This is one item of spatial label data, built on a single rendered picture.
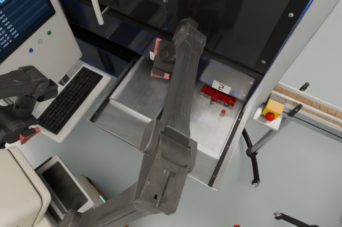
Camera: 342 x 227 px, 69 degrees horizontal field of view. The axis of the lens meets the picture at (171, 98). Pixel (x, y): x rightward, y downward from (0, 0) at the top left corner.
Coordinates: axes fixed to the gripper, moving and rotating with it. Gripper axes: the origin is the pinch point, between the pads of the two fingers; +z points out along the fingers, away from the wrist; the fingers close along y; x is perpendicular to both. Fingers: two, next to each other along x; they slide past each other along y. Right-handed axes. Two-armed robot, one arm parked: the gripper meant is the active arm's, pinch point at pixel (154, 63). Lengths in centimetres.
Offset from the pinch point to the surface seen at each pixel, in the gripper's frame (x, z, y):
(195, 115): 33.8, 20.1, 10.3
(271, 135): 96, 26, 10
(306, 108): 76, -10, 2
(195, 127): 33.4, 18.7, 16.6
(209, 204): 93, 78, 59
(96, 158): 15, 128, 35
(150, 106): 14.2, 31.8, 8.0
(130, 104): 5.2, 36.8, 8.4
